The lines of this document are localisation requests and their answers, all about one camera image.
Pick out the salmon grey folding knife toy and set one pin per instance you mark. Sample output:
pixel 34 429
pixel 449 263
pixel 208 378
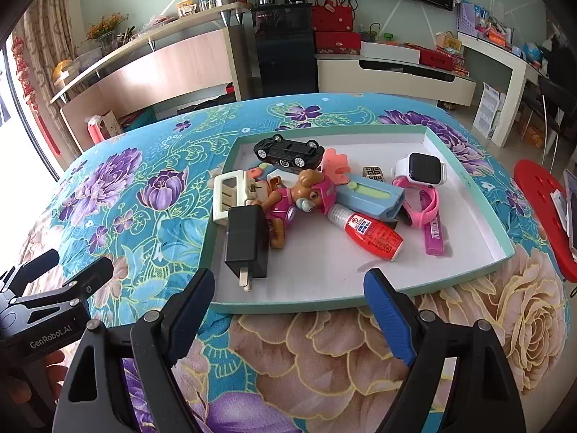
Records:
pixel 336 167

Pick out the cream tv stand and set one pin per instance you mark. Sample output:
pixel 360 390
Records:
pixel 357 74

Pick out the wooden curved desk shelf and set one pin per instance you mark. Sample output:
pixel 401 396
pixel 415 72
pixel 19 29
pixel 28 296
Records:
pixel 198 52

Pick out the orange blue carrot knife toy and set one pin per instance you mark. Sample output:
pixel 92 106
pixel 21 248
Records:
pixel 372 198

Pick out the black water dispenser cabinet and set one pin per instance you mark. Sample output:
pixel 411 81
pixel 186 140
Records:
pixel 285 47

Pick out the white side desk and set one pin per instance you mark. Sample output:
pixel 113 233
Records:
pixel 503 70

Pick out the red handbag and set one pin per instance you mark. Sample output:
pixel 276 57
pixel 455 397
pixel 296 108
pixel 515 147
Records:
pixel 332 16

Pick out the person left hand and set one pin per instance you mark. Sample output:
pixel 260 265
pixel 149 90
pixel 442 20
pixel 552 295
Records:
pixel 19 389

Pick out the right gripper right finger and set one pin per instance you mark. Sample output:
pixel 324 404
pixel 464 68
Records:
pixel 483 395

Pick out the black gold patterned lighter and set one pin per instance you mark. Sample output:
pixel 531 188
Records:
pixel 373 173

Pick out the yellow flower vase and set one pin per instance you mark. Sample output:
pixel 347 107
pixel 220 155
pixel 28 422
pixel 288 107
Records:
pixel 104 31

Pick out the floral blue tablecloth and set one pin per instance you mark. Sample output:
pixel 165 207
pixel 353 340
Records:
pixel 142 199

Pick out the purple lighter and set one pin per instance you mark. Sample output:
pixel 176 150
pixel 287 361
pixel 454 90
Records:
pixel 433 237

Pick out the teal white box lid tray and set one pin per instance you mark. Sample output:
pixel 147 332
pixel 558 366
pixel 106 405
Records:
pixel 321 268

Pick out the black plug charger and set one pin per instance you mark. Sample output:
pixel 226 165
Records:
pixel 247 244

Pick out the red eye drop bottle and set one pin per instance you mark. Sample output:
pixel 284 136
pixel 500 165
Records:
pixel 372 235

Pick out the white flat box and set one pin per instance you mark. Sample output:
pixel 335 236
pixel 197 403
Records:
pixel 390 52

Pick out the red stool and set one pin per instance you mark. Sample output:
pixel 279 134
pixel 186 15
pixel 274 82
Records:
pixel 537 184

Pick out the pink puppy figurine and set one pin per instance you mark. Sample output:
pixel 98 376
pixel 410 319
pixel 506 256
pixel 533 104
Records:
pixel 313 190

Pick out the red hanging knot ornament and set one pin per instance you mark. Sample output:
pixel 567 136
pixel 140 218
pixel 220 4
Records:
pixel 29 93

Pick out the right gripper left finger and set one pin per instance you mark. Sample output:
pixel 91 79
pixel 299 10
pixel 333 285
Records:
pixel 95 396

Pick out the black chair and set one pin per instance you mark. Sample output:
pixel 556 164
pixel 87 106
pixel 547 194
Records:
pixel 556 106

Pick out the pink kids watch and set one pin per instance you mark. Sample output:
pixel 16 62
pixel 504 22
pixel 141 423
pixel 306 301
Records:
pixel 428 202

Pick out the red gift box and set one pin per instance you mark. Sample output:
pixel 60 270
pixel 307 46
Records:
pixel 334 42

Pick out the black toy car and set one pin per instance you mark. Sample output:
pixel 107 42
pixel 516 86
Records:
pixel 289 155

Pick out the white smart watch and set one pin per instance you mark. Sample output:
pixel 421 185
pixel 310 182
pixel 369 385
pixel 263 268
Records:
pixel 421 169

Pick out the red paper gift bag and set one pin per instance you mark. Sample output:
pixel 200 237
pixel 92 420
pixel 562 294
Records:
pixel 96 129

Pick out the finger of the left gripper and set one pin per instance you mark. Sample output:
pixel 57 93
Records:
pixel 16 279
pixel 82 286

